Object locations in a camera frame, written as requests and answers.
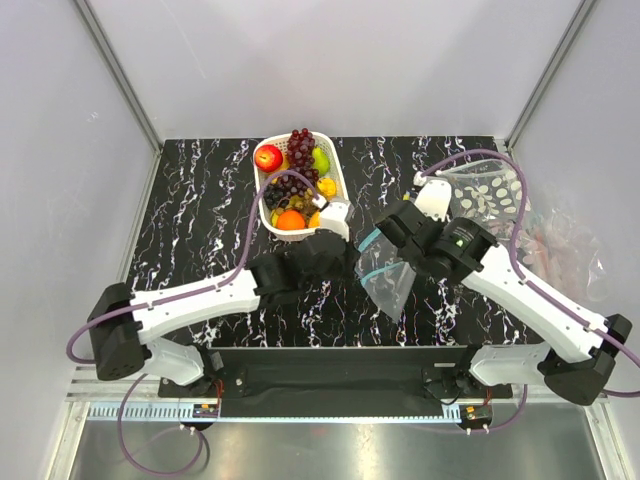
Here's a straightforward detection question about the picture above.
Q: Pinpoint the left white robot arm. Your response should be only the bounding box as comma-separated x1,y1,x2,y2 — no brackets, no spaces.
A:
87,229,359,396

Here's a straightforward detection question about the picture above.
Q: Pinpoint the orange fruit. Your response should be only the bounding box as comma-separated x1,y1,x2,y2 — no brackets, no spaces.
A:
276,210,307,231

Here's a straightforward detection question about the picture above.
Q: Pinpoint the bag of white slices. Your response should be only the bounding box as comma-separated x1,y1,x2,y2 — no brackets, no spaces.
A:
436,158,524,225

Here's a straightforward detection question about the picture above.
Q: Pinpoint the red apple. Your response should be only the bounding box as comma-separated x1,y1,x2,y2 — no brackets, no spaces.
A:
254,145,284,174

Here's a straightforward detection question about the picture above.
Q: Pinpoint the red grape bunch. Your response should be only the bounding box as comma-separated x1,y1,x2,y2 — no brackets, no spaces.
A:
277,128,319,196

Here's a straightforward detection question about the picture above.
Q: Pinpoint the dark purple grape bunch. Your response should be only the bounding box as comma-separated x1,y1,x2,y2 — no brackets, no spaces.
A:
263,183,286,210

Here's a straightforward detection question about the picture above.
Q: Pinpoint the clear zip top bag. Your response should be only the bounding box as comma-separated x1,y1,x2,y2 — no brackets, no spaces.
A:
355,229,416,324

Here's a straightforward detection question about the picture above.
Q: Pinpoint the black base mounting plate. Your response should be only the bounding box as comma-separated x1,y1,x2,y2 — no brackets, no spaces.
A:
158,346,512,399

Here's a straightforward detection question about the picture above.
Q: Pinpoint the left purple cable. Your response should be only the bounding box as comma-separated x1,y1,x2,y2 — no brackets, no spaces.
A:
66,170,329,476

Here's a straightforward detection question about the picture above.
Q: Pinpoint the bag of pink slices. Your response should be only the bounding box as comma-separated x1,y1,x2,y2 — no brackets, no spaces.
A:
489,220,549,280

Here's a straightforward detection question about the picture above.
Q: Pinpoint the green pear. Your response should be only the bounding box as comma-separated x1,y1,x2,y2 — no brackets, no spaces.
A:
312,147,331,177

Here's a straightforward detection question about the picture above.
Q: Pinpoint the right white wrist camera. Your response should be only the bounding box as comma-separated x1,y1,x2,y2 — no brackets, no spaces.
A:
413,173,452,221

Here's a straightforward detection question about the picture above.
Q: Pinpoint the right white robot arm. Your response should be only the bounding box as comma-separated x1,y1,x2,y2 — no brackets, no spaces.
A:
376,201,632,406

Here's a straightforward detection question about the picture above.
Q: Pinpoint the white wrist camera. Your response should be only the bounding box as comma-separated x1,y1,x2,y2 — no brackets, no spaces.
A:
313,197,353,241
413,173,452,221

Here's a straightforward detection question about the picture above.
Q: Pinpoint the purple cable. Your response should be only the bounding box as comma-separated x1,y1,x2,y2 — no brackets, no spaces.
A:
412,148,640,399
66,170,329,476

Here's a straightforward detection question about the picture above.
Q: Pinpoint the white perforated plastic basket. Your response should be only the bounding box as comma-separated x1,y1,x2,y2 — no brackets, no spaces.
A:
253,128,349,242

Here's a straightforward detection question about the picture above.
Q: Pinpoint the yellow pear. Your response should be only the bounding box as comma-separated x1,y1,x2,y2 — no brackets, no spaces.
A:
317,178,337,200

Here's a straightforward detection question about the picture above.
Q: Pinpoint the crumpled clear plastic bag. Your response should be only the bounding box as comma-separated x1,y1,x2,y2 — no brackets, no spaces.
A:
518,208,609,303

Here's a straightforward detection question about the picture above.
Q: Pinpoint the yellow mango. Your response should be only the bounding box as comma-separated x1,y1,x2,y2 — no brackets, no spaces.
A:
307,211,320,228

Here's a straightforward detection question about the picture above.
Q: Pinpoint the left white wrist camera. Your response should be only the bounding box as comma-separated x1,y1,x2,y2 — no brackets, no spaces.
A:
313,197,353,241

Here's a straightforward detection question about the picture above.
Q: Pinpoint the aluminium frame rail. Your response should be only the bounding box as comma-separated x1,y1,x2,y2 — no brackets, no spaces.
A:
64,363,611,404

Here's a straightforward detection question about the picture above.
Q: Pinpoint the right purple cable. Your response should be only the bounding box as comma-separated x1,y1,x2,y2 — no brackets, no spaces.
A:
412,148,640,399

